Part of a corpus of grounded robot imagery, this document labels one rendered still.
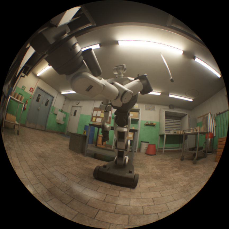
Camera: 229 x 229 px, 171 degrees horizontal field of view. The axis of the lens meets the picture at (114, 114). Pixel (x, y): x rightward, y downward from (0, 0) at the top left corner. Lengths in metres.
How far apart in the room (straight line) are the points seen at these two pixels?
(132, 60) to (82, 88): 2.00
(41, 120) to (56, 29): 4.71
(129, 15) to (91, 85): 0.91
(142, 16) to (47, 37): 0.93
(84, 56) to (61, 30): 0.09
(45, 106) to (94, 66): 4.69
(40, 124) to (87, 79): 4.68
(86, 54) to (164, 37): 1.84
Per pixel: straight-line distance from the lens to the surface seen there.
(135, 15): 1.02
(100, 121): 4.21
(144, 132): 3.95
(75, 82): 0.20
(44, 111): 4.84
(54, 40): 0.19
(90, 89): 0.23
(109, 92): 0.33
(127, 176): 1.03
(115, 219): 0.79
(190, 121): 4.91
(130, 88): 0.46
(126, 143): 0.96
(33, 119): 4.63
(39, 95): 4.69
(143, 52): 2.04
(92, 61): 0.23
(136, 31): 1.84
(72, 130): 5.22
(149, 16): 1.03
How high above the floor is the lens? 0.70
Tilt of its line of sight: 14 degrees up
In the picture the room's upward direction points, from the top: 8 degrees clockwise
